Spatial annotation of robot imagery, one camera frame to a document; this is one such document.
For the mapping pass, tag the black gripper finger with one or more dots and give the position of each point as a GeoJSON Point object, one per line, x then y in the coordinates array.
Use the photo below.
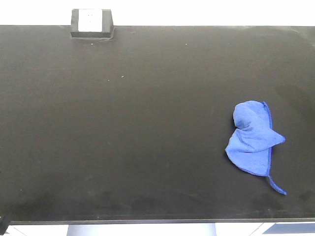
{"type": "Point", "coordinates": [4, 223]}

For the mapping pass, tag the blue microfiber cloth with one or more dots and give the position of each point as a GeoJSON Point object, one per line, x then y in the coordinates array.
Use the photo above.
{"type": "Point", "coordinates": [251, 144]}

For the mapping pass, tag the black box white power socket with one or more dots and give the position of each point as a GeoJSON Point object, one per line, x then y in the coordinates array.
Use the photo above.
{"type": "Point", "coordinates": [92, 24]}

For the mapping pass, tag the white table leg support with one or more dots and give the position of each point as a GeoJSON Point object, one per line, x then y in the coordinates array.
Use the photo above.
{"type": "Point", "coordinates": [236, 229]}

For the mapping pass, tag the blue drawer cabinet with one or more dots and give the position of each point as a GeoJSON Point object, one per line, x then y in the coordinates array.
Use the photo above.
{"type": "Point", "coordinates": [301, 229]}

